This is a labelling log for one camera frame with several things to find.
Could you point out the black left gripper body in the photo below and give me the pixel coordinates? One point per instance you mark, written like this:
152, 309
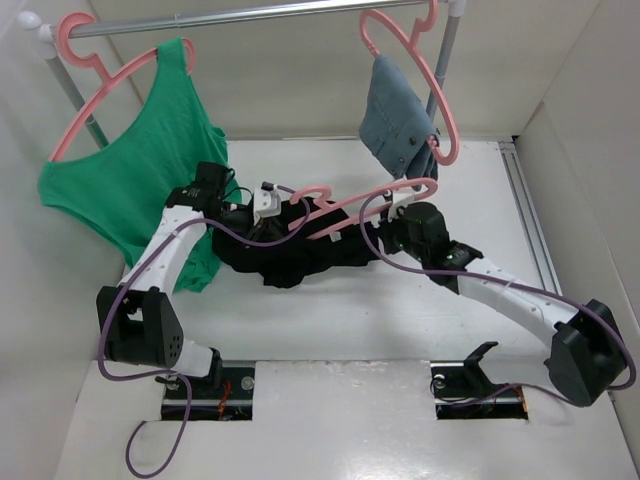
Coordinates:
235, 218

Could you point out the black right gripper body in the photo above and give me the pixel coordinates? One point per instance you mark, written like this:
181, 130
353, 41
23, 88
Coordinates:
395, 237

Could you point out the black t shirt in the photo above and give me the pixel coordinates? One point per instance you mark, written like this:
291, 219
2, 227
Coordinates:
285, 266

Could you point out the pink plastic hanger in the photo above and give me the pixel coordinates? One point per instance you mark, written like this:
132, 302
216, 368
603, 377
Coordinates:
422, 187

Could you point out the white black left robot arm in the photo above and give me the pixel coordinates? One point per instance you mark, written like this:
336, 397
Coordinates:
137, 321

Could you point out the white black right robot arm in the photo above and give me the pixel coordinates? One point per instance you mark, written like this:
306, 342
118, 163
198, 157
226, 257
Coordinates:
587, 355

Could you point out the green tank top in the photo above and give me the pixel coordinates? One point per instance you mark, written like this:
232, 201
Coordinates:
120, 191

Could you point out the blue denim shorts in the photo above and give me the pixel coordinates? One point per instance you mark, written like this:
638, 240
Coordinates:
396, 127

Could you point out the metal clothes rack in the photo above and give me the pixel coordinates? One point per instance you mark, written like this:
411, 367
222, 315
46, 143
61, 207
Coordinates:
51, 49

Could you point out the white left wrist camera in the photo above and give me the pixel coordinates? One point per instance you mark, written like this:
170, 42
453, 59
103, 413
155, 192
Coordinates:
266, 202

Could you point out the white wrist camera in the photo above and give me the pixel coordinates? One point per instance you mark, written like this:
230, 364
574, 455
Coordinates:
398, 202
266, 202

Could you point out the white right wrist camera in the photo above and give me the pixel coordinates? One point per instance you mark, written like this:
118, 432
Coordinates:
398, 202

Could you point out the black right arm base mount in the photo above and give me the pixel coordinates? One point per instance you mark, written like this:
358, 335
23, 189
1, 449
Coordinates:
462, 390

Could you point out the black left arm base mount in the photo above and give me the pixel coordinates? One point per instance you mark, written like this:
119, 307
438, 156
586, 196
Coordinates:
230, 400

